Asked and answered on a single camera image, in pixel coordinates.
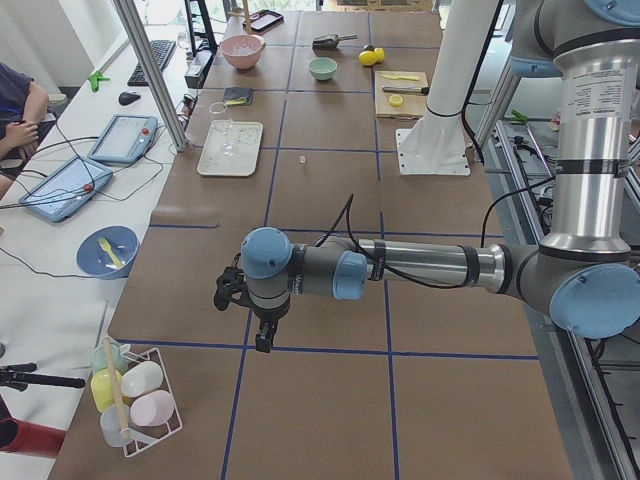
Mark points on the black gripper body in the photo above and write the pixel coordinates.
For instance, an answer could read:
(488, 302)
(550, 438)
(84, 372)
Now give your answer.
(268, 319)

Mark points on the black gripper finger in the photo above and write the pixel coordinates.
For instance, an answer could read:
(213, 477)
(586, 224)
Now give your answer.
(261, 338)
(272, 330)

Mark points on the mint green bowl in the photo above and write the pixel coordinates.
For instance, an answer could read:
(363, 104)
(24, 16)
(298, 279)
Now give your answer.
(322, 68)

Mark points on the pink bowl with ice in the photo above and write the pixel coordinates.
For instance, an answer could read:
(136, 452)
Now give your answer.
(243, 51)

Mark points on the metal ice scoop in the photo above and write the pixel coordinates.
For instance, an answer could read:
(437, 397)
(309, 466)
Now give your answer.
(331, 41)

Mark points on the white cup in rack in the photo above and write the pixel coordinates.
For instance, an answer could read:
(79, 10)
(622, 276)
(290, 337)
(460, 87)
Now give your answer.
(141, 379)

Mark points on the pink cup in rack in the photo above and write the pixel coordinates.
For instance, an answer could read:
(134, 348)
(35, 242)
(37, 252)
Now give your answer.
(152, 409)

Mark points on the cream bear tray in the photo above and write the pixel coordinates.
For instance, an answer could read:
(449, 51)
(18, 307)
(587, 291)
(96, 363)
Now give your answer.
(246, 137)

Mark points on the yellow plastic fork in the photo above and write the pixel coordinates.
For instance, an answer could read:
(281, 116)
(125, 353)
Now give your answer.
(106, 246)

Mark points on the clear wine glass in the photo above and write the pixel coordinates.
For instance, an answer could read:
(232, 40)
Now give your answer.
(223, 111)

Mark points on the yellow cup in rack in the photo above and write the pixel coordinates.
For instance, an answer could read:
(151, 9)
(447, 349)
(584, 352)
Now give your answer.
(101, 390)

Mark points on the clear grey cup in rack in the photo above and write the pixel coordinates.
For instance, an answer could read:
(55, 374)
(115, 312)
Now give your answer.
(111, 429)

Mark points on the far teach pendant tablet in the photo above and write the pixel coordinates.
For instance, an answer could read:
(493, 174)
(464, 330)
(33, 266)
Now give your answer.
(124, 140)

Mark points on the teach pendant tablet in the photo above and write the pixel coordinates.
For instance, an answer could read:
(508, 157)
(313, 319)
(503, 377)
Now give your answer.
(67, 189)
(124, 140)

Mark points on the near teach pendant tablet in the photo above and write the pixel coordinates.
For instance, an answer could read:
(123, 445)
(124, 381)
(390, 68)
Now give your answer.
(67, 189)

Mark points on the grey folded cloth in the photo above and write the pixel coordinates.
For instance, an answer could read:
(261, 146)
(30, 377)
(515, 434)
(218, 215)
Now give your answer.
(237, 96)

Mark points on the black computer mouse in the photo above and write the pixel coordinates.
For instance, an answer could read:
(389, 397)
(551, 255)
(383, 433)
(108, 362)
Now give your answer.
(127, 98)

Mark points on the black tripod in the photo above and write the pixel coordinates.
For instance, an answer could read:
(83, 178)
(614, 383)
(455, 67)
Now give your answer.
(21, 376)

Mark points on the wooden cutting board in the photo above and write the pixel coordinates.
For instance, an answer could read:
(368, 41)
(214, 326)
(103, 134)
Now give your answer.
(400, 94)

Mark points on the lemon half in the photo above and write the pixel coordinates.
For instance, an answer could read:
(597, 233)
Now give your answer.
(396, 100)

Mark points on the green clamp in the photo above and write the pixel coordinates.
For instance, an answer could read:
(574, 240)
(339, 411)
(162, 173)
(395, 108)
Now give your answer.
(95, 80)

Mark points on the yellow lemon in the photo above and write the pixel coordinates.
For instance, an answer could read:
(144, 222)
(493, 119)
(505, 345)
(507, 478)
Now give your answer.
(380, 54)
(368, 58)

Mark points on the red cylinder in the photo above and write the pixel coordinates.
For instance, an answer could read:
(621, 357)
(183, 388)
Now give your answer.
(27, 438)

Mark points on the steel muddler black tip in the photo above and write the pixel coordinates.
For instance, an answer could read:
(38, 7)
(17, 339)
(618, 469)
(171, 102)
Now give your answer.
(409, 90)

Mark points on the yellow plastic knife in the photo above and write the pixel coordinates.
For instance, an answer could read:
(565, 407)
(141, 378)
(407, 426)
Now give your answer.
(400, 77)

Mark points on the seated person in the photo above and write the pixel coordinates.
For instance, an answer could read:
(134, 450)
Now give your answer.
(24, 105)

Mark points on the white wire cup rack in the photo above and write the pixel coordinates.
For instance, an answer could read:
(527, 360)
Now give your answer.
(144, 438)

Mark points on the wooden rack handle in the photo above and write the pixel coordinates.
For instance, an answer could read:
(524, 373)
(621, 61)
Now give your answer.
(119, 404)

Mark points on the aluminium frame post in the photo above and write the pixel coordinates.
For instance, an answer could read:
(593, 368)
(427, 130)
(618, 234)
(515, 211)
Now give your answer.
(134, 28)

